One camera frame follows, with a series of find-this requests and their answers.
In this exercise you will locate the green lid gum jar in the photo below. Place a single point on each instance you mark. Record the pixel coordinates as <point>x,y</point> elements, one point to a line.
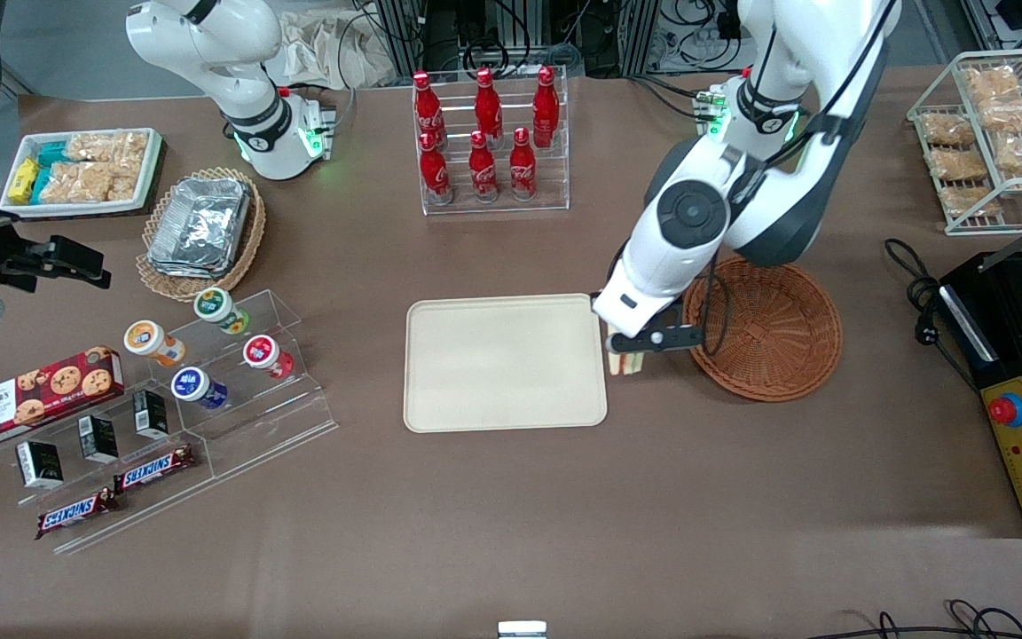
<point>216,307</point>

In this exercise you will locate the white rectangular snack tray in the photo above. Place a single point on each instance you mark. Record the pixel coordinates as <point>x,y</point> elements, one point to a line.
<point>152,169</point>

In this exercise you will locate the blue lid gum jar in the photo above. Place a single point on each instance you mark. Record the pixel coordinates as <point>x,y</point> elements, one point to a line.
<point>196,386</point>

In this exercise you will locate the clear acrylic tiered display stand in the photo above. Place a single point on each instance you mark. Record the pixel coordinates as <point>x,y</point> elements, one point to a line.
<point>245,417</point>

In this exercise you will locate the red Coca-Cola bottle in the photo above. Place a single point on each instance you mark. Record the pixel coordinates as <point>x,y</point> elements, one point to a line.
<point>486,102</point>
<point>434,173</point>
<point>425,106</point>
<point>522,167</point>
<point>546,99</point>
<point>481,170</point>

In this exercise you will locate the round brown wicker basket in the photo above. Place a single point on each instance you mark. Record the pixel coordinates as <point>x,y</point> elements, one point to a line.
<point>768,337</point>

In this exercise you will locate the red tartan Walkers cookie box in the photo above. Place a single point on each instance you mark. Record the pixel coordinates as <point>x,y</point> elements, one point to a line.
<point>36,397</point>

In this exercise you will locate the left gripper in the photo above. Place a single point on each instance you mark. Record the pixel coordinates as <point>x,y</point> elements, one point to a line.
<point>668,316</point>

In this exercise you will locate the orange lid gum jar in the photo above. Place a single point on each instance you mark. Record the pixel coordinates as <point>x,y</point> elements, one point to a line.
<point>149,340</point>

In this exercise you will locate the clear acrylic bottle rack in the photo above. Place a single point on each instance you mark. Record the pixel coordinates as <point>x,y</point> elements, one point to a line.
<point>555,177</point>

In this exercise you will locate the triangular sandwich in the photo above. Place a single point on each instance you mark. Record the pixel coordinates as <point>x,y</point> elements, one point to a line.
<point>624,362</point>

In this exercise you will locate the oval light wicker basket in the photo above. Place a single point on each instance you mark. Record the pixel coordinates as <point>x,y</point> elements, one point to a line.
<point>156,280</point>

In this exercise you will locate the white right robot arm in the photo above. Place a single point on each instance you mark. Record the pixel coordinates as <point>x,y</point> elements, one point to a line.
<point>209,44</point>

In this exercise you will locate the small black carton box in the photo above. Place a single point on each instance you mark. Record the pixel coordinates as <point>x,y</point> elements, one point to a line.
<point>98,437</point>
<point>39,464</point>
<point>152,413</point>

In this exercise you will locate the crumpled clear plastic sheet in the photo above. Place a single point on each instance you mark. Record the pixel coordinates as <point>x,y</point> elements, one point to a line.
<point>334,49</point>

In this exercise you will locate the stack of foil trays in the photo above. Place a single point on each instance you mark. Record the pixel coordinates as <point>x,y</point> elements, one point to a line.
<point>200,226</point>

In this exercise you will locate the yellow snack packet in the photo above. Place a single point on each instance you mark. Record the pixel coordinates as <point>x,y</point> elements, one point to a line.
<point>23,182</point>

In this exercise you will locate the red lid gum jar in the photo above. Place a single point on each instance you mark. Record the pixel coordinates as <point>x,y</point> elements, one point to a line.
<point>264,353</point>

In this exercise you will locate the Snickers chocolate bar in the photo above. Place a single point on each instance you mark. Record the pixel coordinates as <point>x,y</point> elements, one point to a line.
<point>76,513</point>
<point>154,468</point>

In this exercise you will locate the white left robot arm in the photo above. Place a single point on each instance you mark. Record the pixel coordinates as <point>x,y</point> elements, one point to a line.
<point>830,44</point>

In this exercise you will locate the beige rectangular serving tray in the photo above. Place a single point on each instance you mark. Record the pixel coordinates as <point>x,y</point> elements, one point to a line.
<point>505,362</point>

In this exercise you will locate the teal snack packet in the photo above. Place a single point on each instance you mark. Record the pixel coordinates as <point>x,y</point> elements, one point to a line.
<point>51,153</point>
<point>43,184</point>

